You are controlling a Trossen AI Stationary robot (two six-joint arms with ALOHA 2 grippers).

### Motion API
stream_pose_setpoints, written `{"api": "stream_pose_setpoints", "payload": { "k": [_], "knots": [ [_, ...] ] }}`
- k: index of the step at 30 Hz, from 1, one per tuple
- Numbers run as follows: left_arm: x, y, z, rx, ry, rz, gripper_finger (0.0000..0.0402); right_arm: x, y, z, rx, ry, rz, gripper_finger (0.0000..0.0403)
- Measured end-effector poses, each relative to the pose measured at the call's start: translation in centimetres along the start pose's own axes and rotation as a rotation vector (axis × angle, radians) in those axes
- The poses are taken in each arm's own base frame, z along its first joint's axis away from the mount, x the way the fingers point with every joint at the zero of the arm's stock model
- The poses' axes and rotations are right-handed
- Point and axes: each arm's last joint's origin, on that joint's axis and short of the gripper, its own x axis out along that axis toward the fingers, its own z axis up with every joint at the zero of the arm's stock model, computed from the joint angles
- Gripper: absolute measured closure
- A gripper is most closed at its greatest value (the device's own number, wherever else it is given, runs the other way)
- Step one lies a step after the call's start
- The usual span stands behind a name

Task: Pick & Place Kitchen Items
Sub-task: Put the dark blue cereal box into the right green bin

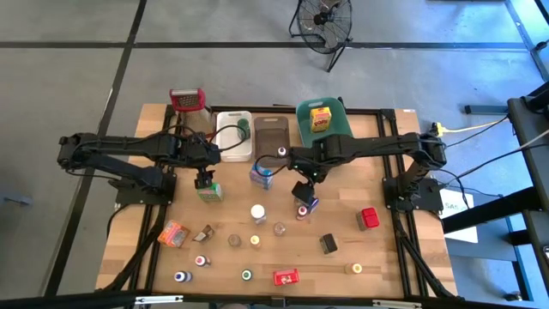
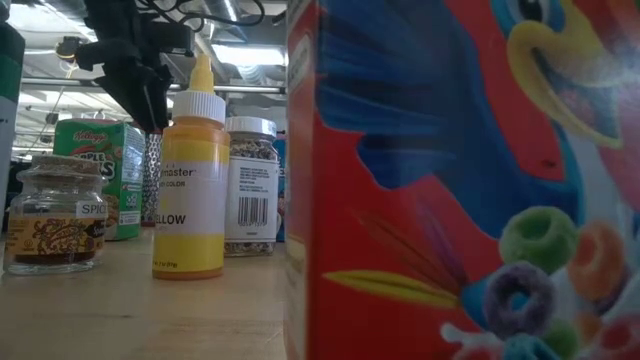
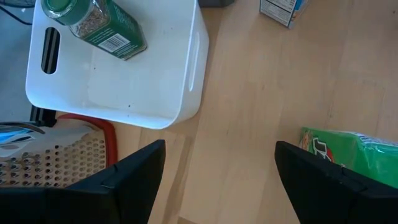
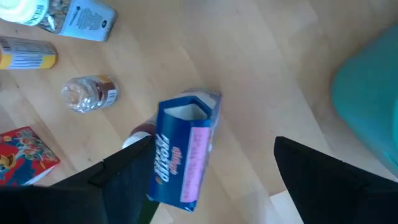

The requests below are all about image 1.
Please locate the grey floor object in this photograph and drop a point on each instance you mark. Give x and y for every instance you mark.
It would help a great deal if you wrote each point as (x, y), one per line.
(19, 199)

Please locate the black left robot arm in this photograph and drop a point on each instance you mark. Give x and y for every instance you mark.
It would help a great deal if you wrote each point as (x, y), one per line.
(128, 146)

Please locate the yellow power plug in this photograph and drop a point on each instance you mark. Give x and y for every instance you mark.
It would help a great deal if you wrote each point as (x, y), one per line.
(438, 128)

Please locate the black crossbar silver brackets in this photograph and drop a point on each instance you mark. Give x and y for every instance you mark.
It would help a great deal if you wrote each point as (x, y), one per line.
(64, 301)

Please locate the red Froot Loops box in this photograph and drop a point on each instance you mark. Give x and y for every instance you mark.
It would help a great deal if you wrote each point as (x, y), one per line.
(286, 277)

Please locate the teal green plastic bin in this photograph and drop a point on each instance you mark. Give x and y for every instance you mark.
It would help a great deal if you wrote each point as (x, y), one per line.
(339, 116)

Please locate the green Apple Jacks box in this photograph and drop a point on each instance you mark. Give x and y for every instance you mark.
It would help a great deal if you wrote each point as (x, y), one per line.
(210, 194)

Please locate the purple food colouring bottle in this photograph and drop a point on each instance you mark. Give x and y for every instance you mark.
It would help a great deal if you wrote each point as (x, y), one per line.
(281, 151)

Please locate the orange food colouring bottle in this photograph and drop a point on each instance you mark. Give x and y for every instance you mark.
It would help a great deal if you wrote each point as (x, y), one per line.
(354, 268)

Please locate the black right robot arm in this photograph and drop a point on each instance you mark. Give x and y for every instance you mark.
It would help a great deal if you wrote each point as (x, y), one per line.
(377, 146)

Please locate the red food colouring bottle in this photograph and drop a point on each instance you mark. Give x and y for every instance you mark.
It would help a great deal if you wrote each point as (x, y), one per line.
(302, 211)

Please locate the blue Rice Krispies box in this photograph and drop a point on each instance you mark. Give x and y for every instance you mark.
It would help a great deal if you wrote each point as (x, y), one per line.
(261, 180)

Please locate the small brown packet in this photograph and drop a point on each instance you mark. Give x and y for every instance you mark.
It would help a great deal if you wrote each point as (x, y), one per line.
(203, 234)

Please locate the yellow food colouring bottle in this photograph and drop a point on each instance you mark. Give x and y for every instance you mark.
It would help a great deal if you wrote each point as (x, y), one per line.
(255, 240)

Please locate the red lid spice container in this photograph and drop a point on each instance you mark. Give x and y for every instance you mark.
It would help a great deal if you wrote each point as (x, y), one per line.
(368, 219)

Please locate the blue food colouring bottle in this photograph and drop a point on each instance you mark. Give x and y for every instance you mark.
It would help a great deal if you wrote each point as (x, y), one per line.
(183, 276)

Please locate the yellow Corn Pops box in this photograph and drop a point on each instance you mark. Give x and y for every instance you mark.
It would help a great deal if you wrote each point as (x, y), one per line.
(320, 119)

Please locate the black side desk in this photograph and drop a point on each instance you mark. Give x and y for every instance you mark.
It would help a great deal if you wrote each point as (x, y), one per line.
(529, 129)

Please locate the white paper sheet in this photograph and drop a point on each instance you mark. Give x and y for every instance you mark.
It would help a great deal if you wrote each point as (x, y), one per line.
(461, 223)

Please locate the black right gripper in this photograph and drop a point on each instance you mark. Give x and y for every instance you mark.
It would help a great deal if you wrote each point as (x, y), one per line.
(304, 193)

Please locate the white lid bagel seasoning jar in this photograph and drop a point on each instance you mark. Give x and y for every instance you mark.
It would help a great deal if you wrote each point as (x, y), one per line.
(257, 213)

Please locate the white plastic bin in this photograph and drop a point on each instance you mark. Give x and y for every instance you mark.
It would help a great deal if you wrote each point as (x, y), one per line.
(227, 137)

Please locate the grey metal floor foot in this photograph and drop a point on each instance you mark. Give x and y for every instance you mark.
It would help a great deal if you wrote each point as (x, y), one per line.
(484, 110)

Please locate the black castor wheel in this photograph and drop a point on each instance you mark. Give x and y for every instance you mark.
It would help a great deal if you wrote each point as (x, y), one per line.
(512, 296)

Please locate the dark green tin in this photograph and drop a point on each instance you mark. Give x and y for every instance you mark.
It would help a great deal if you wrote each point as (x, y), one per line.
(328, 244)

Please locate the orange snack packet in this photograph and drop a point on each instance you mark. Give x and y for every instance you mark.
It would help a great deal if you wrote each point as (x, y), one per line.
(173, 234)

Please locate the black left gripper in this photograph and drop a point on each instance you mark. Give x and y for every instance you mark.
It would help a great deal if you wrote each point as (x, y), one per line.
(204, 177)

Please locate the pink food colouring bottle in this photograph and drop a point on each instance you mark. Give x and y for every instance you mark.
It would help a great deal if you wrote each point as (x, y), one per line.
(201, 260)

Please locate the cork lid glass spice jar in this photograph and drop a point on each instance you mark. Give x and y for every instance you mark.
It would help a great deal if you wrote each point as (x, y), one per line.
(234, 240)

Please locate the green food colouring bottle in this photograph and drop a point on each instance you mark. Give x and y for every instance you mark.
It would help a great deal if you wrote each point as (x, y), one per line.
(246, 275)

